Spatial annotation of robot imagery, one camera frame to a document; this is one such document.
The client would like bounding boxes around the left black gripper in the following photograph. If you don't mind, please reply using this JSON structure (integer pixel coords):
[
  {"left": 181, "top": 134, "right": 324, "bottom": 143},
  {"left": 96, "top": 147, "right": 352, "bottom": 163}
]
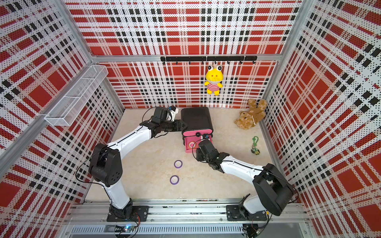
[{"left": 161, "top": 119, "right": 188, "bottom": 131}]

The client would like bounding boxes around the black pink drawer cabinet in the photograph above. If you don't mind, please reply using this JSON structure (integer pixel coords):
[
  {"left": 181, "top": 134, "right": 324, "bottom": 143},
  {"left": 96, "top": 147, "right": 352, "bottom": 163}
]
[{"left": 181, "top": 107, "right": 213, "bottom": 153}]

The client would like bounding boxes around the purple tape roll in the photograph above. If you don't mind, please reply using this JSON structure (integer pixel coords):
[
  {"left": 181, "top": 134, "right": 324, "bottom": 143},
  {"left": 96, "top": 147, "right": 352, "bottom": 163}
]
[
  {"left": 174, "top": 160, "right": 183, "bottom": 169},
  {"left": 170, "top": 175, "right": 180, "bottom": 185}
]

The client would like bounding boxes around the orange tape roll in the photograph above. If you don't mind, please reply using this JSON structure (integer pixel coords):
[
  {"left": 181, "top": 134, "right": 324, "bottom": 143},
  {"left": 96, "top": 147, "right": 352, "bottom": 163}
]
[{"left": 189, "top": 141, "right": 197, "bottom": 150}]

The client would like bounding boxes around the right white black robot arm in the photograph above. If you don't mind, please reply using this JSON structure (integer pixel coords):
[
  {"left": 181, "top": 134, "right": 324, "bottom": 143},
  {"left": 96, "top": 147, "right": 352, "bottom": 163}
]
[{"left": 196, "top": 139, "right": 294, "bottom": 220}]

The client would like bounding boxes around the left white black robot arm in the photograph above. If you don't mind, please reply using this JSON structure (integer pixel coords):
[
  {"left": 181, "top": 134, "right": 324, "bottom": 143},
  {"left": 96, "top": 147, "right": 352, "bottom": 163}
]
[{"left": 88, "top": 106, "right": 185, "bottom": 221}]

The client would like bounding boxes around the brown teddy bear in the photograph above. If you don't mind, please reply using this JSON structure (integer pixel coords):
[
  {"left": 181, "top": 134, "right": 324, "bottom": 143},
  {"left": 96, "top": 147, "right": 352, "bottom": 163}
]
[{"left": 234, "top": 99, "right": 267, "bottom": 130}]

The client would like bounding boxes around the yellow frog plush toy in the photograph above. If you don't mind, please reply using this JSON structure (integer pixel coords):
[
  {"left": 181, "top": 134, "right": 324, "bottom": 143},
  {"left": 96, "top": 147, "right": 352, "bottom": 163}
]
[{"left": 204, "top": 65, "right": 223, "bottom": 96}]

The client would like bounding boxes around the green keychain toy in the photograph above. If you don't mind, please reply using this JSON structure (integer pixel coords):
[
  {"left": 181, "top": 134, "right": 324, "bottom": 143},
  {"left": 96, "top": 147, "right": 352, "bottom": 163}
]
[{"left": 251, "top": 136, "right": 261, "bottom": 155}]

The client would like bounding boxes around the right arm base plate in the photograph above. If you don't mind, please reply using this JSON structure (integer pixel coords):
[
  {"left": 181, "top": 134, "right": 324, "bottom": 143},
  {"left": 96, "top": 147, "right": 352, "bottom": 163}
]
[{"left": 226, "top": 205, "right": 267, "bottom": 221}]

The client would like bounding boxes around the black hook rail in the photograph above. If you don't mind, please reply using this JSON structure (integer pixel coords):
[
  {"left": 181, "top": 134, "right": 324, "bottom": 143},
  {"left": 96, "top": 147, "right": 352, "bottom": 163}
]
[{"left": 160, "top": 56, "right": 258, "bottom": 63}]

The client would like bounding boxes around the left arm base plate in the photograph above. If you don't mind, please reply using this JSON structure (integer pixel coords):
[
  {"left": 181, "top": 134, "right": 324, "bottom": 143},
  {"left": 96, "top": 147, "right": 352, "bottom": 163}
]
[{"left": 107, "top": 205, "right": 149, "bottom": 222}]

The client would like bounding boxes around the white wire mesh shelf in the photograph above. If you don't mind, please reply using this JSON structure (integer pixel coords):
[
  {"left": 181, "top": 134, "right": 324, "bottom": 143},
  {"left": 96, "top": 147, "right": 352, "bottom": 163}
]
[{"left": 45, "top": 65, "right": 108, "bottom": 127}]

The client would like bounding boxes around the aluminium front rail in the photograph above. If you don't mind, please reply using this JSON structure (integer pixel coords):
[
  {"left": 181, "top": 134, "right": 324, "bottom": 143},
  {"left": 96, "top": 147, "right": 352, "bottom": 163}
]
[{"left": 59, "top": 198, "right": 314, "bottom": 238}]

